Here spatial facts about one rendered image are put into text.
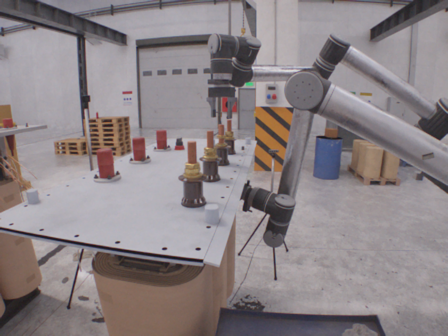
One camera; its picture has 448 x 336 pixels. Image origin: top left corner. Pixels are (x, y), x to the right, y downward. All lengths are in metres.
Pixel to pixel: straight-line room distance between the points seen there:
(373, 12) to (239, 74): 14.75
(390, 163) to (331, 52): 4.52
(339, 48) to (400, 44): 14.35
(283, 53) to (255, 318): 5.69
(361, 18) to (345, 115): 14.76
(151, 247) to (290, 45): 5.93
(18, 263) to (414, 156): 2.63
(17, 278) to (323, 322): 2.23
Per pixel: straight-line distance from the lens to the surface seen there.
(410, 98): 2.00
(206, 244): 0.67
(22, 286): 2.66
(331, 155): 5.99
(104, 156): 1.21
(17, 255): 2.53
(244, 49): 1.40
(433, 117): 2.06
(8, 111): 6.14
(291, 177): 1.38
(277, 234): 1.36
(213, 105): 1.39
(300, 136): 1.32
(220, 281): 1.62
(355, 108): 1.06
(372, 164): 6.04
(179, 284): 1.01
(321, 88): 1.03
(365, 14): 15.88
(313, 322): 1.19
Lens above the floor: 1.71
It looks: 15 degrees down
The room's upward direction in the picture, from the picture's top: straight up
